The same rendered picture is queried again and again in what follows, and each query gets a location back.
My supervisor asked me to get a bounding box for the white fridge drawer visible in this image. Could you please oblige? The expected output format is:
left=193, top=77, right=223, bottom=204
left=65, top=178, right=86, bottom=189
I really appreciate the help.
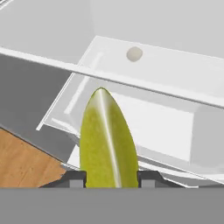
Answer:
left=36, top=35, right=224, bottom=186

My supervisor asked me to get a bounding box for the white fridge shelf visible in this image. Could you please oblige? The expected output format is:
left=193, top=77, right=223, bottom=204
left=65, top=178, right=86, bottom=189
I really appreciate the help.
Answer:
left=0, top=46, right=224, bottom=109

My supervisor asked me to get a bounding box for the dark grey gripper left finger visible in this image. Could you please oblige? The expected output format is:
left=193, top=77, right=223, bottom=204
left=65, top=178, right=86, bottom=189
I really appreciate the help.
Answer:
left=39, top=170, right=88, bottom=189

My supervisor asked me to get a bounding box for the yellow-green lemon wedge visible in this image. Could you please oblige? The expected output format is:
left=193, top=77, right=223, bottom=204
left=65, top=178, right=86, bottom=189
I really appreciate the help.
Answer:
left=79, top=87, right=140, bottom=189

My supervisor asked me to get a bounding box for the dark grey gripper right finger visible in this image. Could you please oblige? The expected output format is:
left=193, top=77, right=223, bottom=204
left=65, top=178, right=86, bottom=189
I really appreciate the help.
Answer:
left=136, top=170, right=186, bottom=189

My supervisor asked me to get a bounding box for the small beige egg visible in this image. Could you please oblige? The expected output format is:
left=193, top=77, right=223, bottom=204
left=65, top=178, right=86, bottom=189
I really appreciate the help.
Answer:
left=126, top=45, right=144, bottom=63

